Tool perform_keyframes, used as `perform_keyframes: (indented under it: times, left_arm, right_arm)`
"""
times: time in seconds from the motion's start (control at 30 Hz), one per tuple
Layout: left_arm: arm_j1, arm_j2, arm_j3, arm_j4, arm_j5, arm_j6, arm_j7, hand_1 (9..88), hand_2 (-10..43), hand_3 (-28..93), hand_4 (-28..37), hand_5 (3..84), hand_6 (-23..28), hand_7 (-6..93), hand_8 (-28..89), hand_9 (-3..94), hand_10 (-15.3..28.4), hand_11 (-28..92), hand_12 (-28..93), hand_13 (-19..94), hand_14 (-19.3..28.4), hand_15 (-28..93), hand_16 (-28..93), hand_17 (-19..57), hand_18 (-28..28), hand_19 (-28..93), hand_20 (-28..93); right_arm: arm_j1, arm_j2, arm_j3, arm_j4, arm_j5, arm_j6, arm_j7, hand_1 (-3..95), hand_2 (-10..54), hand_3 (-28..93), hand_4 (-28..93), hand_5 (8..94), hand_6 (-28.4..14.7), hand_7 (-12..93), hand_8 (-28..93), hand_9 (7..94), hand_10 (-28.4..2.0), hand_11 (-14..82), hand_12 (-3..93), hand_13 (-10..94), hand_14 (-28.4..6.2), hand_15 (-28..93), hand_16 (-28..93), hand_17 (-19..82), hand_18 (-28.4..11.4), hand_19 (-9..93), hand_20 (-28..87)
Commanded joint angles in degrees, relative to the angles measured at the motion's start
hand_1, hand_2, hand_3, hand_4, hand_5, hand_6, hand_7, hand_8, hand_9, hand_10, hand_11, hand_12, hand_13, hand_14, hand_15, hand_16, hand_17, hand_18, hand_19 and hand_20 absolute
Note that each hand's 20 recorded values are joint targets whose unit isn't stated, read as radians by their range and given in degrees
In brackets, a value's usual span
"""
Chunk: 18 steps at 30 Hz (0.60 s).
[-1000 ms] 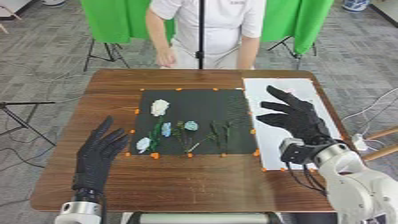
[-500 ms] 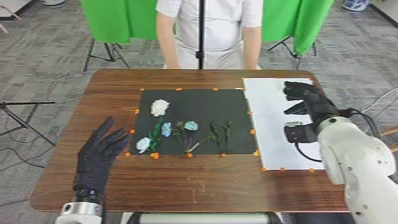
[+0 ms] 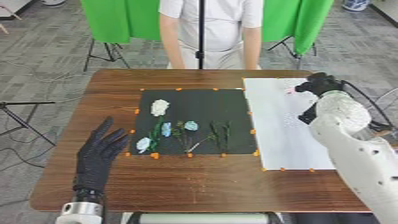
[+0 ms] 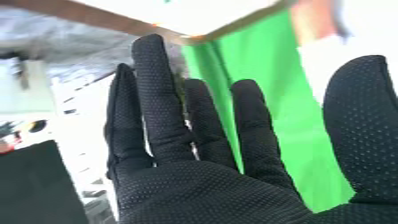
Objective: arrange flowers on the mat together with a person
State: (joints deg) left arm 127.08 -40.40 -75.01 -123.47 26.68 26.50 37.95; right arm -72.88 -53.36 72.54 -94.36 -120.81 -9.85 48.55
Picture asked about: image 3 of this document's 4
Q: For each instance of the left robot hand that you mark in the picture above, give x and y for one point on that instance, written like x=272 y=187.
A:
x=95 y=160

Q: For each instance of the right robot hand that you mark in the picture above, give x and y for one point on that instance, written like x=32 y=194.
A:
x=322 y=84

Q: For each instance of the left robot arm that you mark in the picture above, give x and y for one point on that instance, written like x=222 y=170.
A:
x=80 y=210

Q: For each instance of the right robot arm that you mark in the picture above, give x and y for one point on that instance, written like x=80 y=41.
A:
x=356 y=156

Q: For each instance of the dark mat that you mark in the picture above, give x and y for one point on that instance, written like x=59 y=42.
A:
x=201 y=106

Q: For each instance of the person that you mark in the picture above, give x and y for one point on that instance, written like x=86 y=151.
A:
x=228 y=26

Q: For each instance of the pink flower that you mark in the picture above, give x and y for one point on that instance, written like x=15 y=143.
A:
x=290 y=91

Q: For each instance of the small white flower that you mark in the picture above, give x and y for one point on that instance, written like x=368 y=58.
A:
x=142 y=145

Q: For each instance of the black cloth stand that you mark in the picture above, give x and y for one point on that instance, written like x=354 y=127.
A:
x=89 y=52
x=279 y=43

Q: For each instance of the light blue flower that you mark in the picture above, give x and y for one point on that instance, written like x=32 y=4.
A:
x=190 y=125

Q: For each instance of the white sheet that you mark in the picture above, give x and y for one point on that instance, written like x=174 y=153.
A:
x=278 y=143

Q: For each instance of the black tripod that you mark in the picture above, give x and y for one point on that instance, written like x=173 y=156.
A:
x=27 y=103

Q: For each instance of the green sprig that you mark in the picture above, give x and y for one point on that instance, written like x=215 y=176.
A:
x=215 y=133
x=226 y=136

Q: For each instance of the pale grey bar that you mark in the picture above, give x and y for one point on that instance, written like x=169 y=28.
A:
x=201 y=218

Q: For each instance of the black stand pole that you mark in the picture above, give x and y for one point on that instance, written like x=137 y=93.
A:
x=201 y=33

